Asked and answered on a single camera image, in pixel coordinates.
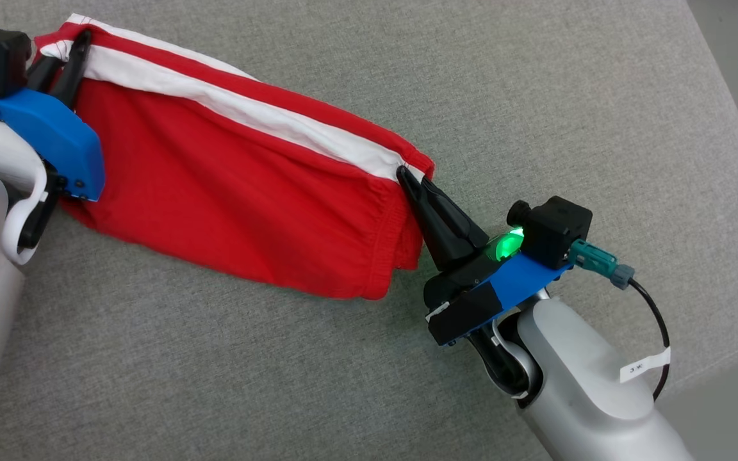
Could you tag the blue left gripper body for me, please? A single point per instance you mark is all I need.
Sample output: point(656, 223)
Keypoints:
point(55, 141)

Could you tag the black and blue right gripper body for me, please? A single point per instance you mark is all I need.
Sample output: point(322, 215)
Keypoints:
point(471, 301)

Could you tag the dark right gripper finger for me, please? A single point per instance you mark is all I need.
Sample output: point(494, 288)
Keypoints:
point(462, 224)
point(436, 237)

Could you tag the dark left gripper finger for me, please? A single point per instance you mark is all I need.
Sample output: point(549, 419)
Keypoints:
point(74, 70)
point(43, 73)

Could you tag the red shorts with white stripes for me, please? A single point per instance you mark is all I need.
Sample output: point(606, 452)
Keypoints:
point(215, 192)

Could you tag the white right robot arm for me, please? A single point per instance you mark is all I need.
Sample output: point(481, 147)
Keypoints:
point(574, 384)

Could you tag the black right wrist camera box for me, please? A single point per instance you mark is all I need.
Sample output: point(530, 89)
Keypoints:
point(558, 230)

